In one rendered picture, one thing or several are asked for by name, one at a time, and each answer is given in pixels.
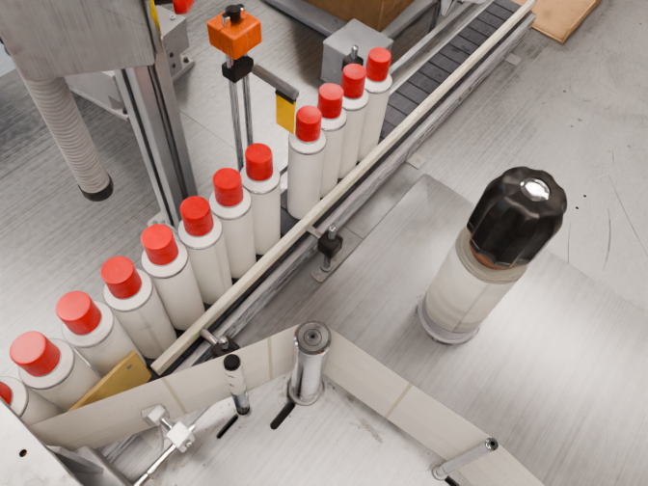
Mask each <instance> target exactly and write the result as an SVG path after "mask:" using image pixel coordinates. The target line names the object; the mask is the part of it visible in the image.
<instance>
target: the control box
mask: <svg viewBox="0 0 648 486"><path fill-rule="evenodd" d="M0 37H1V39H2V41H3V43H4V44H5V45H6V47H7V49H8V51H9V53H10V55H11V57H12V58H13V61H14V63H15V65H16V67H17V69H18V71H19V72H20V74H21V76H22V77H23V78H24V79H25V80H28V81H34V80H41V79H48V78H56V77H63V76H71V75H78V74H86V73H93V72H101V71H108V70H115V69H123V68H137V67H144V66H151V65H153V64H154V63H155V59H156V55H155V53H156V54H161V53H163V47H162V42H163V38H162V35H161V34H160V27H159V22H158V17H157V12H156V8H155V6H154V2H153V0H0Z"/></svg>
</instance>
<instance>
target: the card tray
mask: <svg viewBox="0 0 648 486"><path fill-rule="evenodd" d="M511 1H513V2H515V3H517V4H519V5H521V6H523V4H524V3H525V2H526V1H527V0H511ZM600 1H601V0H537V2H536V4H535V5H534V6H533V7H532V8H531V9H530V10H531V11H532V12H533V13H534V14H536V18H535V20H534V22H533V24H532V26H531V28H532V29H534V30H536V31H538V32H540V33H542V34H544V35H546V36H548V37H550V38H552V39H554V40H556V41H558V42H560V43H564V42H565V41H566V40H567V39H568V38H569V36H570V35H571V34H572V33H573V32H574V31H575V30H576V29H577V27H578V26H579V25H580V24H581V23H582V22H583V21H584V19H585V18H586V17H587V16H588V15H589V14H590V13H591V12H592V10H593V9H594V8H595V7H596V6H597V5H598V4H599V3H600Z"/></svg>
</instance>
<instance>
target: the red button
mask: <svg viewBox="0 0 648 486"><path fill-rule="evenodd" d="M153 2H154V6H156V5H166V4H173V7H174V11H175V14H177V15H180V14H188V13H189V11H190V10H191V8H192V6H193V4H194V0H153Z"/></svg>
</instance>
